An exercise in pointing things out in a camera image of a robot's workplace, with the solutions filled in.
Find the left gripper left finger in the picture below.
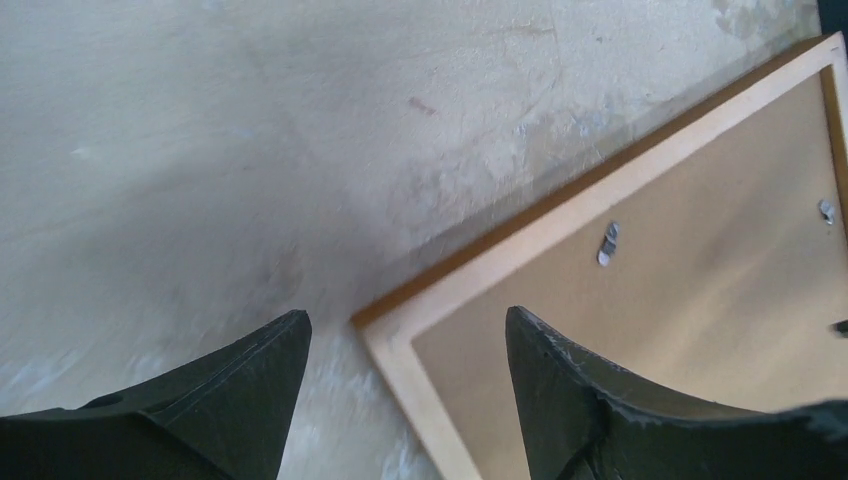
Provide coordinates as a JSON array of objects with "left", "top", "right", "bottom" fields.
[{"left": 1, "top": 310, "right": 312, "bottom": 479}]

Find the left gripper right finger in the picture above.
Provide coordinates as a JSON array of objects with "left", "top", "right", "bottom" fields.
[{"left": 505, "top": 306, "right": 847, "bottom": 479}]

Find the brown wooden picture frame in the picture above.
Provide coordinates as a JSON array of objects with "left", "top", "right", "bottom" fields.
[{"left": 354, "top": 33, "right": 847, "bottom": 479}]

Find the brown cardboard backing board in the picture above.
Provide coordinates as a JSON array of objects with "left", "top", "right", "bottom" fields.
[{"left": 412, "top": 77, "right": 847, "bottom": 479}]

